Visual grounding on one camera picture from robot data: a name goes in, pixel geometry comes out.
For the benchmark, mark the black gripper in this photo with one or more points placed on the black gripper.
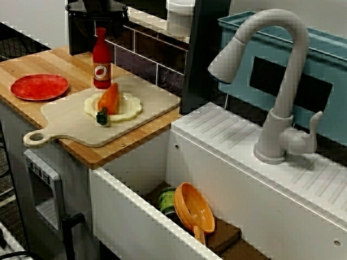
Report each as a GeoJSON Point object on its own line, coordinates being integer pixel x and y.
{"type": "Point", "coordinates": [103, 6]}

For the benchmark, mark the red sauce bottle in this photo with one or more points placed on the red sauce bottle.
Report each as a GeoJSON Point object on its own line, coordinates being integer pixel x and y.
{"type": "Point", "coordinates": [101, 54]}

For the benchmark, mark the orange toy carrot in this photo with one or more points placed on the orange toy carrot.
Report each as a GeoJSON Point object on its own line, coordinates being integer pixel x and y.
{"type": "Point", "coordinates": [108, 98]}

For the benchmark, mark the narrow black upright panel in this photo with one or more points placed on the narrow black upright panel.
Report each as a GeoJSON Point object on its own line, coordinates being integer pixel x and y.
{"type": "Point", "coordinates": [78, 47]}

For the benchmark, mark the white cup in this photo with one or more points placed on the white cup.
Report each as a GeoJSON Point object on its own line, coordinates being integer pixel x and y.
{"type": "Point", "coordinates": [179, 19]}

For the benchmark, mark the red round plate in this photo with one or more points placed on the red round plate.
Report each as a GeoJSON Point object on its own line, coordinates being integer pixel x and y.
{"type": "Point", "coordinates": [40, 88]}

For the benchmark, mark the cream scalloped plate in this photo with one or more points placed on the cream scalloped plate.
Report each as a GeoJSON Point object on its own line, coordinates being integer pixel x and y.
{"type": "Point", "coordinates": [130, 108]}

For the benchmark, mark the pale wooden cutting board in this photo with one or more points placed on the pale wooden cutting board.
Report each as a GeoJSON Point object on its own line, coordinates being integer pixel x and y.
{"type": "Point", "coordinates": [67, 122]}

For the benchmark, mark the wide dark upright pillar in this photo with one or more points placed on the wide dark upright pillar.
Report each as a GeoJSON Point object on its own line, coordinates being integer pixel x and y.
{"type": "Point", "coordinates": [203, 67]}

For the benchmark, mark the white toy kitchen cabinet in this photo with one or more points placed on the white toy kitchen cabinet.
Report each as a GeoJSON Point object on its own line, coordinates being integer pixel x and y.
{"type": "Point", "coordinates": [16, 151]}

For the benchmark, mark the teal plastic bin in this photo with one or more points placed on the teal plastic bin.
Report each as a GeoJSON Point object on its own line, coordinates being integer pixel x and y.
{"type": "Point", "coordinates": [241, 89]}

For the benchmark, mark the black rectangular bin label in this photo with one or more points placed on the black rectangular bin label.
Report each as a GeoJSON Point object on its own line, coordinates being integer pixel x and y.
{"type": "Point", "coordinates": [265, 75]}

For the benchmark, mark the green can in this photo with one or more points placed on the green can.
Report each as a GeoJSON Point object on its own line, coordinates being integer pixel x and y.
{"type": "Point", "coordinates": [166, 200]}

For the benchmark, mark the orange toy colander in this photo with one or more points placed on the orange toy colander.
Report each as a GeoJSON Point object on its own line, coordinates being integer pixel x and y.
{"type": "Point", "coordinates": [189, 205]}

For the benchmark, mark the grey toy faucet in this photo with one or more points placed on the grey toy faucet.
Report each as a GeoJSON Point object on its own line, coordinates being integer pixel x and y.
{"type": "Point", "coordinates": [279, 130]}

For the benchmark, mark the white toy sink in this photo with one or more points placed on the white toy sink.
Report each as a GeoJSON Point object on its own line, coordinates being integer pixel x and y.
{"type": "Point", "coordinates": [244, 189]}

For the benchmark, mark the brown sink mat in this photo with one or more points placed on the brown sink mat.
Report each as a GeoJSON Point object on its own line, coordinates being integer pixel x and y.
{"type": "Point", "coordinates": [225, 235]}

